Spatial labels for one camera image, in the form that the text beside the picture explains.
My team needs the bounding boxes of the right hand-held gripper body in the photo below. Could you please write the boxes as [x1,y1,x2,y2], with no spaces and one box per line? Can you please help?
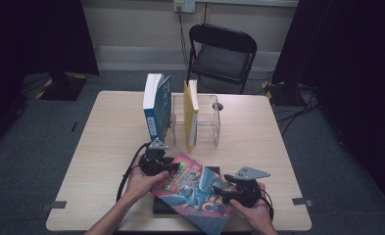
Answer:
[224,165,271,209]

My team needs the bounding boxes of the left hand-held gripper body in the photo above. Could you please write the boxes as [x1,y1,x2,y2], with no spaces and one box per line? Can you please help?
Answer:
[138,137,174,175]

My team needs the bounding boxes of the red illustrated book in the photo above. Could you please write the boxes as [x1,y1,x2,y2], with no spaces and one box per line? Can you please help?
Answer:
[150,151,235,235]

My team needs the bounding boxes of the black book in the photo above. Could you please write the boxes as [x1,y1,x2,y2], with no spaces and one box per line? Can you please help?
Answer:
[153,165,222,215]

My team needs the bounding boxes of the yellow book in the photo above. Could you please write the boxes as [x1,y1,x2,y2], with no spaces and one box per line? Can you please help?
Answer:
[183,78,200,154]

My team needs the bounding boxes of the blue book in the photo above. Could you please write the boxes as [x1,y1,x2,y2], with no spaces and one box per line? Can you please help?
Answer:
[142,72,173,145]

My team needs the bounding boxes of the clear acrylic book rack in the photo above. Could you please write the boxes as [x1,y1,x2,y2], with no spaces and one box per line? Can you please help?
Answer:
[165,94,221,148]

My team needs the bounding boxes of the person's left hand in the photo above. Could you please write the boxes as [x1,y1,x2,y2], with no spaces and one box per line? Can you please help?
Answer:
[124,163,170,202]

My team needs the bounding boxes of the person's right hand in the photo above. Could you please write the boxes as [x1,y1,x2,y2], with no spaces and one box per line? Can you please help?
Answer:
[228,182,274,231]

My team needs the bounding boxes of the grey tape strip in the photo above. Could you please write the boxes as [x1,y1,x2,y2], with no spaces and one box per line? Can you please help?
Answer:
[41,200,68,212]
[292,197,314,209]

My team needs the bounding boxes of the black stand base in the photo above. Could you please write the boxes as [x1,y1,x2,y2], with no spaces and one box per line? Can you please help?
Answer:
[262,81,312,107]
[34,71,89,102]

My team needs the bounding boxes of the black folding chair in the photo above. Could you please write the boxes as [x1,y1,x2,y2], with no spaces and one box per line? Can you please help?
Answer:
[185,23,258,95]

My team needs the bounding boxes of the black curtain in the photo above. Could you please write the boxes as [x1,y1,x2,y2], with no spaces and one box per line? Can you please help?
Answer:
[0,0,100,155]
[271,0,385,210]

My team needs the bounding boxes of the right hand-held gripper cable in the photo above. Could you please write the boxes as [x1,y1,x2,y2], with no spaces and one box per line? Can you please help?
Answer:
[260,188,275,220]

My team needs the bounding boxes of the hand-held gripper cable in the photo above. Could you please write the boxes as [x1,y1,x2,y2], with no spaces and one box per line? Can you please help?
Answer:
[116,142,150,204]
[260,188,275,220]

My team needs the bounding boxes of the left hand-held gripper cable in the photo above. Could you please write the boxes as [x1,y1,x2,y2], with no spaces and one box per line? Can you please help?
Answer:
[116,142,150,204]

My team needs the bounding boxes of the black floor cables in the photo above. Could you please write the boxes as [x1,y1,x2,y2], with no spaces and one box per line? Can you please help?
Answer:
[275,87,320,138]

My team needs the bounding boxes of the black power cable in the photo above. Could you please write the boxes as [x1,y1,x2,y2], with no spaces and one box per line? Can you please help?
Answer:
[177,9,191,71]

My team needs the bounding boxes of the white wall socket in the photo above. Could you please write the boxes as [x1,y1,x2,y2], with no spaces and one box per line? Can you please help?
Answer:
[173,0,197,14]

